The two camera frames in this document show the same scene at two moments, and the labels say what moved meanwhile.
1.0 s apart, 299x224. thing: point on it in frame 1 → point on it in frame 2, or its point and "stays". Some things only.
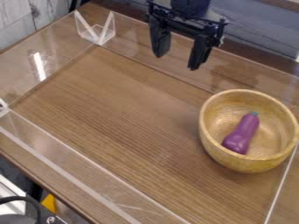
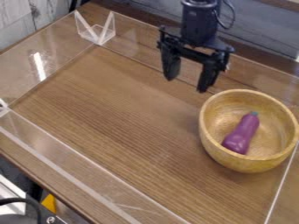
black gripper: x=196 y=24 → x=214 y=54
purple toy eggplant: x=238 y=139 stays
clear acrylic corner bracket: x=98 y=34 stays
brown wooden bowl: x=224 y=115 stays
